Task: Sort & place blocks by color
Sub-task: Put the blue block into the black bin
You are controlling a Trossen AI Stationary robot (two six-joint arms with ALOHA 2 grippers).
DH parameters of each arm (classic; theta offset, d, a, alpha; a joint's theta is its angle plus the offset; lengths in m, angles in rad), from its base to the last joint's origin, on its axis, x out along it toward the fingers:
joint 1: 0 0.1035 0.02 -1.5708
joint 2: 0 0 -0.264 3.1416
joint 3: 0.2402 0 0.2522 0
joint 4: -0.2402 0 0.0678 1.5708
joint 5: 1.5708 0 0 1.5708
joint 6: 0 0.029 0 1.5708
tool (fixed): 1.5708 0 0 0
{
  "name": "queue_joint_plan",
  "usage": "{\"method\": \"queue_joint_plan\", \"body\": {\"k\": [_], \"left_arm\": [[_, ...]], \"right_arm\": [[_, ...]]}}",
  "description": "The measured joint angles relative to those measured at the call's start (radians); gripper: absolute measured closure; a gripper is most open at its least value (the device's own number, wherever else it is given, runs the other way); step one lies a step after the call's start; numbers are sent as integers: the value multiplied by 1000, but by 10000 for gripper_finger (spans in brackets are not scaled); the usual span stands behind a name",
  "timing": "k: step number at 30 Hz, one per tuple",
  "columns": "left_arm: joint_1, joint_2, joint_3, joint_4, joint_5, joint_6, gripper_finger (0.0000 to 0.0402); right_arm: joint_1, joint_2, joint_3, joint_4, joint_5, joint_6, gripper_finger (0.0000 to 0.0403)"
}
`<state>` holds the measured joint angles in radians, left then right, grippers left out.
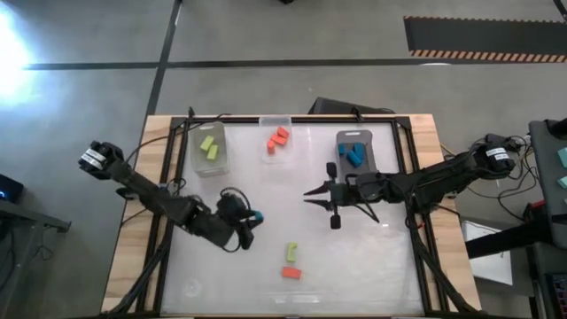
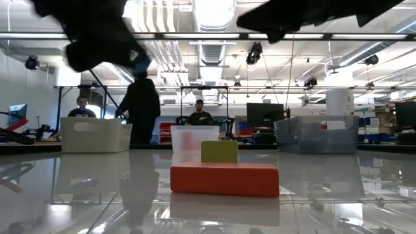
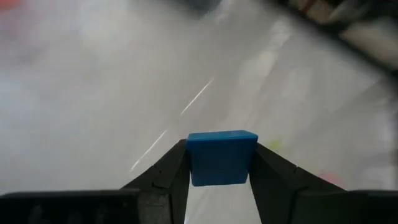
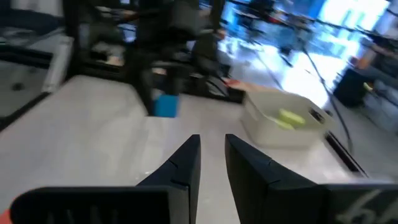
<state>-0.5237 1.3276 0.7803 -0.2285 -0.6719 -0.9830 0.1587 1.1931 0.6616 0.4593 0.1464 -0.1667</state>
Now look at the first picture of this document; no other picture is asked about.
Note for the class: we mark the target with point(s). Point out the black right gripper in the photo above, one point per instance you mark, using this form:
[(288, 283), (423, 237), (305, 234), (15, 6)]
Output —
[(343, 192)]

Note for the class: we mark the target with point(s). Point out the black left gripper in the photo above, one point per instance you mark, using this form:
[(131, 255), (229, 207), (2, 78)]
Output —
[(232, 208)]

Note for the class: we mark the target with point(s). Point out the small blue foam block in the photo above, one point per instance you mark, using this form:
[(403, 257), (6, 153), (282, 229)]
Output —
[(258, 216)]

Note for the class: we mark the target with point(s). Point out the blue foam cylinder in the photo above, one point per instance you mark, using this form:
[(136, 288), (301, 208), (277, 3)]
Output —
[(353, 160)]

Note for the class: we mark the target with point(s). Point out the green foam arch block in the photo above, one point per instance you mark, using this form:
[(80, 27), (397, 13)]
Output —
[(290, 252)]

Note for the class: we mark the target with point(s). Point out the blue foam wedge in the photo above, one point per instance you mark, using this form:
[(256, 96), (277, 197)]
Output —
[(341, 150), (360, 148)]

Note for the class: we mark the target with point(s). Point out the orange foam cylinder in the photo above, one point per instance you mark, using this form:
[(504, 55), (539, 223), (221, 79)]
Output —
[(270, 148)]

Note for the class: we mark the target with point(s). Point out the low orange foam block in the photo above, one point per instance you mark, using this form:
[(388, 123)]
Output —
[(279, 140)]

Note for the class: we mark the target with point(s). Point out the tall orange foam block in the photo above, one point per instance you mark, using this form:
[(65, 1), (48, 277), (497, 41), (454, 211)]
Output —
[(283, 132)]

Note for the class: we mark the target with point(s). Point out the long green foam block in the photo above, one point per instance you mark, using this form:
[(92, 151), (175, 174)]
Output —
[(213, 153)]

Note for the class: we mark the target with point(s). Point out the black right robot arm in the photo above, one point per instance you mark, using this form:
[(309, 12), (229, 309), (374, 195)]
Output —
[(443, 175)]

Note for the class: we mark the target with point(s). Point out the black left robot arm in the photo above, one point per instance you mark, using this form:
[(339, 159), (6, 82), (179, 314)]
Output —
[(146, 192)]

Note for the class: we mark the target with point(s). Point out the grey plastic bin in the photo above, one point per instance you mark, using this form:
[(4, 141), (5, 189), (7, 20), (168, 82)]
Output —
[(343, 161)]

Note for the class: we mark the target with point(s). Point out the clear plastic bin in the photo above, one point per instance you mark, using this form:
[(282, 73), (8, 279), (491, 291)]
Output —
[(283, 155)]

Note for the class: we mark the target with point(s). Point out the white plastic bin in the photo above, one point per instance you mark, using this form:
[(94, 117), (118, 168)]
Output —
[(197, 164)]

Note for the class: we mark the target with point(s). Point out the black flat case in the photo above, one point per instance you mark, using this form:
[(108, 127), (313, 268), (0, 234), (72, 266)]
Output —
[(336, 107)]

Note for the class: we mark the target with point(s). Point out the black support bar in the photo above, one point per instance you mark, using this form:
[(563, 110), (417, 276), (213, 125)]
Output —
[(500, 241)]

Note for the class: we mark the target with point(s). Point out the white paper sheet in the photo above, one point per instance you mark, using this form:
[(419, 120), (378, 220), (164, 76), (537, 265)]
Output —
[(491, 270)]

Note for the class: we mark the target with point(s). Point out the red clamp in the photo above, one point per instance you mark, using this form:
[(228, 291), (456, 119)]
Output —
[(536, 205)]

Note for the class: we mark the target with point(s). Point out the grey side table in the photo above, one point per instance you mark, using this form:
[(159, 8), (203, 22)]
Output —
[(547, 177)]

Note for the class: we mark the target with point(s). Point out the black yellow-striped floor mat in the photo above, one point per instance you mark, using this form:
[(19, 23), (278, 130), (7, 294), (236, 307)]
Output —
[(487, 35)]

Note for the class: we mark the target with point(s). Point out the dark grey desk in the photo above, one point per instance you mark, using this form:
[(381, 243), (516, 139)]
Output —
[(17, 212)]

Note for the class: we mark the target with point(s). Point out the teal foam block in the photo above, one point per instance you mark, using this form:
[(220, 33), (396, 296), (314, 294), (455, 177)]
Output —
[(563, 182), (563, 157)]

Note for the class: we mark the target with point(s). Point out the black device with blue light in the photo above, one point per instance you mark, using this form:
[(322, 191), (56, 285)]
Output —
[(11, 188)]

